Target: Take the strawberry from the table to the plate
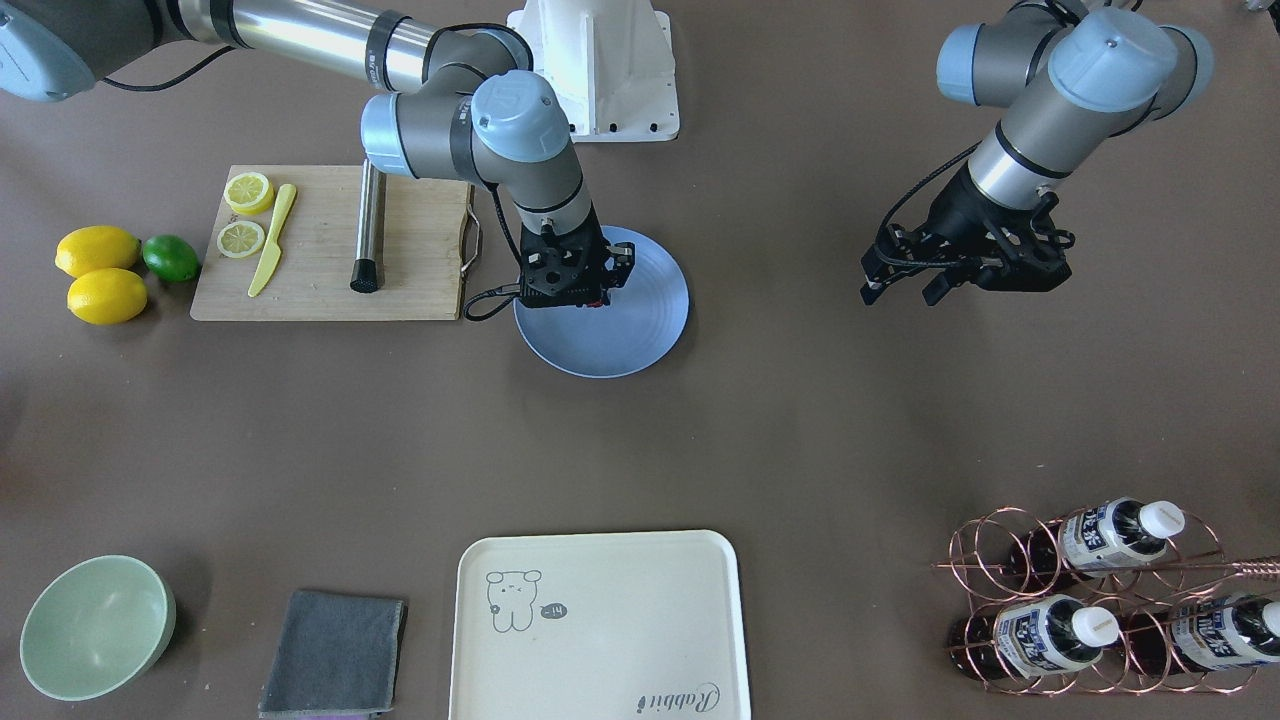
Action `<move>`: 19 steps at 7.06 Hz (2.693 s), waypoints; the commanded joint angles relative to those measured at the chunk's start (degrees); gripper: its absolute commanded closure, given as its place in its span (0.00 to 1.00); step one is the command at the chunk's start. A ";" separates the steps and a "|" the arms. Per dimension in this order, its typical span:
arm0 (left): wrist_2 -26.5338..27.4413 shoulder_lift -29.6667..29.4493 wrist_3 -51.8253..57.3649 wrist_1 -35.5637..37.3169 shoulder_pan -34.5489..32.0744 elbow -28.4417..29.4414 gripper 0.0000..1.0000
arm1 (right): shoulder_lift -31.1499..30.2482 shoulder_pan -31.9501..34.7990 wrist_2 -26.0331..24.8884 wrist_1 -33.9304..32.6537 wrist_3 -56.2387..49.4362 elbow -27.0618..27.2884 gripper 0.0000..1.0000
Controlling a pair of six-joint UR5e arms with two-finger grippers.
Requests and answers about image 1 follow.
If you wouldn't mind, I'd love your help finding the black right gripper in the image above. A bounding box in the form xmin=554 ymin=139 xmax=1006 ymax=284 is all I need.
xmin=518 ymin=218 xmax=636 ymax=309

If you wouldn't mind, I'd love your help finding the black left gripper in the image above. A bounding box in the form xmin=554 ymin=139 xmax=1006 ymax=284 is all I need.
xmin=859 ymin=170 xmax=1075 ymax=307

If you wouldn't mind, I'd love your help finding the blue plate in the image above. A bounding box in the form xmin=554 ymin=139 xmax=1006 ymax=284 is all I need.
xmin=515 ymin=225 xmax=690 ymax=378

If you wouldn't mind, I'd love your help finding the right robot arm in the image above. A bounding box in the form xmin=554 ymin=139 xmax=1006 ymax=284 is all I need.
xmin=1 ymin=1 xmax=635 ymax=307

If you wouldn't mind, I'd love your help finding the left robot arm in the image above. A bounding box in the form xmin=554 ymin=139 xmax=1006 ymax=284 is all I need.
xmin=860 ymin=1 xmax=1215 ymax=305

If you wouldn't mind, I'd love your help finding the bamboo cutting board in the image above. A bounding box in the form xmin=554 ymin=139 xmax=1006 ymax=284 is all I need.
xmin=189 ymin=165 xmax=477 ymax=322

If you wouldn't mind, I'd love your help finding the steel muddler black tip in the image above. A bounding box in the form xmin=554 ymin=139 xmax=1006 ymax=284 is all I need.
xmin=349 ymin=158 xmax=387 ymax=293

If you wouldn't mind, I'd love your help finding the top drink bottle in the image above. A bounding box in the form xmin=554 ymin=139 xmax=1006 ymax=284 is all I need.
xmin=1001 ymin=497 xmax=1187 ymax=592

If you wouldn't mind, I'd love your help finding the drink bottle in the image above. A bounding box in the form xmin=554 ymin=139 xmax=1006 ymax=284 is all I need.
xmin=946 ymin=594 xmax=1121 ymax=682
xmin=1001 ymin=497 xmax=1187 ymax=592
xmin=1121 ymin=593 xmax=1279 ymax=676

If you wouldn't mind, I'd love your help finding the yellow plastic knife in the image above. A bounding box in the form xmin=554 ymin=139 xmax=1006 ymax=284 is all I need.
xmin=247 ymin=183 xmax=298 ymax=299

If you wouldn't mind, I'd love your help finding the cream rabbit tray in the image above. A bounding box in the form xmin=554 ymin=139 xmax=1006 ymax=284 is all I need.
xmin=449 ymin=530 xmax=753 ymax=719

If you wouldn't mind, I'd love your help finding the upper lemon half slice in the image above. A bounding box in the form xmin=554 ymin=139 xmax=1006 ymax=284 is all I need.
xmin=221 ymin=170 xmax=276 ymax=217

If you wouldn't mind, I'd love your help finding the lemon half slice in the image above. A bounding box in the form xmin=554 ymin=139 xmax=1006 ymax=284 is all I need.
xmin=215 ymin=220 xmax=266 ymax=259
xmin=221 ymin=170 xmax=276 ymax=217

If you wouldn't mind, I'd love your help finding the lower drink bottle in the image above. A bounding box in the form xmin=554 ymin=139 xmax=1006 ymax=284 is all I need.
xmin=1121 ymin=593 xmax=1279 ymax=676
xmin=946 ymin=594 xmax=1121 ymax=682

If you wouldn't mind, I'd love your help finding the lower lemon half slice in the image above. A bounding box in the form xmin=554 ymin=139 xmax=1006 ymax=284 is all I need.
xmin=215 ymin=220 xmax=266 ymax=259

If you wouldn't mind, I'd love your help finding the green lime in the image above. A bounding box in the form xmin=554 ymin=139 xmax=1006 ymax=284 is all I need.
xmin=141 ymin=234 xmax=201 ymax=283

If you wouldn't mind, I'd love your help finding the grey folded cloth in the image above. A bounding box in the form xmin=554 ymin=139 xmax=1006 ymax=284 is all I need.
xmin=259 ymin=589 xmax=406 ymax=719

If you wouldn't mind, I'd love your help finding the lower whole yellow lemon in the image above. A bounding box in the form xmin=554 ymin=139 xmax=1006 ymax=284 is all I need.
xmin=67 ymin=268 xmax=148 ymax=325

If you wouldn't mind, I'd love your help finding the whole yellow lemon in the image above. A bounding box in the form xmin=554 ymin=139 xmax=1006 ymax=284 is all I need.
xmin=54 ymin=225 xmax=141 ymax=278
xmin=67 ymin=268 xmax=148 ymax=325

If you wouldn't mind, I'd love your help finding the upper whole yellow lemon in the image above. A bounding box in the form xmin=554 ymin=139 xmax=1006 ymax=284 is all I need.
xmin=54 ymin=225 xmax=141 ymax=278

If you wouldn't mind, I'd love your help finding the green bowl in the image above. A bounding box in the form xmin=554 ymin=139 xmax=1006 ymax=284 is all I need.
xmin=20 ymin=555 xmax=177 ymax=702

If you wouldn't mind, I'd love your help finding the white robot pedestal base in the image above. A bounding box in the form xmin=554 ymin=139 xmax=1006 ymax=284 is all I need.
xmin=506 ymin=1 xmax=681 ymax=143

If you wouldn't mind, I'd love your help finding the copper wire bottle rack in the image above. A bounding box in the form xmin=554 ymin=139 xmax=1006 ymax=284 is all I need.
xmin=937 ymin=507 xmax=1277 ymax=697

